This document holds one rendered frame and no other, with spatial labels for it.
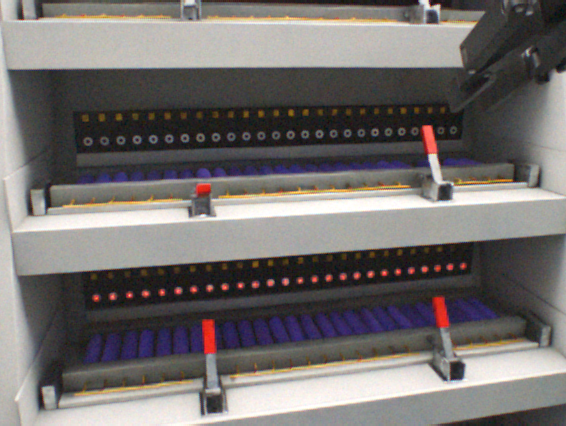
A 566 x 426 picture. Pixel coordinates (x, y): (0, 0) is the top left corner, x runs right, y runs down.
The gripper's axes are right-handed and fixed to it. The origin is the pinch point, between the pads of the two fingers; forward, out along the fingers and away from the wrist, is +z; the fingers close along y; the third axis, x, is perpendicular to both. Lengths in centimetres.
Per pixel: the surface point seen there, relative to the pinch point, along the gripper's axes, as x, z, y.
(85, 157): 3.3, 25.7, -40.4
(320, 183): -4.3, 16.4, -12.5
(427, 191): -6.9, 12.9, -1.0
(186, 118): 7.5, 23.7, -27.3
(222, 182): -3.8, 15.9, -24.0
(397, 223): -10.6, 11.5, -5.9
